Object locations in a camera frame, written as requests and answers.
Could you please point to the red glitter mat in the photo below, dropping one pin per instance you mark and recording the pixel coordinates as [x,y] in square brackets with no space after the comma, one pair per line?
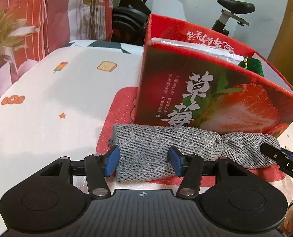
[121,108]

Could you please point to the white board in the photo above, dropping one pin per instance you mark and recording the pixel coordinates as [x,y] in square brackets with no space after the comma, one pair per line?
[168,2]

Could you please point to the pink printed backdrop cloth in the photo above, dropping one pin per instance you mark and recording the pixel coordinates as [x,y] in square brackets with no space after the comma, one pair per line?
[55,17]

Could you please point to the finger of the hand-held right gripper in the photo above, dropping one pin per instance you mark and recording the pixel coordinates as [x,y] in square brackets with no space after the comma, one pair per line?
[269,151]

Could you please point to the green tassel ornament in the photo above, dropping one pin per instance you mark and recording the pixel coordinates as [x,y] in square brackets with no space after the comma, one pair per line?
[253,65]

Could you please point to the red strawberry print box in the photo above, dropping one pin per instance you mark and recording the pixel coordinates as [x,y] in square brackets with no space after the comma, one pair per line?
[176,66]

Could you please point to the wooden door frame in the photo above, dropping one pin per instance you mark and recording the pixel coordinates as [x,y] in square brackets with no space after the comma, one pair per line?
[289,42]

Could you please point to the grey knitted cloth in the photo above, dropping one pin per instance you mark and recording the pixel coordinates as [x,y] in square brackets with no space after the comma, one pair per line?
[149,143]

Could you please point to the clear plastic bag in box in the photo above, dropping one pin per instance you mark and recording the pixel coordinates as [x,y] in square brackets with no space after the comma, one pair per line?
[210,51]

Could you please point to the black exercise bike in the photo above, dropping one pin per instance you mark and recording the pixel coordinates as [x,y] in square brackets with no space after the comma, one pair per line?
[129,17]

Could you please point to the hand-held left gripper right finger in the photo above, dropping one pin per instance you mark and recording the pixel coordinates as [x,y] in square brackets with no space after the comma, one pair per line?
[174,161]

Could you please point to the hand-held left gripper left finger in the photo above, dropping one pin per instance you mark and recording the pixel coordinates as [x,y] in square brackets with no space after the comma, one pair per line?
[112,160]

